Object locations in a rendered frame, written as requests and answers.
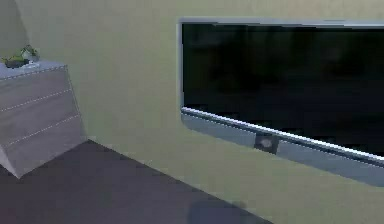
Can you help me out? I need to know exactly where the grey framed television set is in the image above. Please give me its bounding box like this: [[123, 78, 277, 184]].
[[177, 17, 384, 188]]

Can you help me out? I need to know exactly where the grey chest of drawers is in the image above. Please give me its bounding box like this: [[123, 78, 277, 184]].
[[0, 60, 88, 180]]

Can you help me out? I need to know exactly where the small green house plant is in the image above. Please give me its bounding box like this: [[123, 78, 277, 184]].
[[0, 44, 41, 70]]

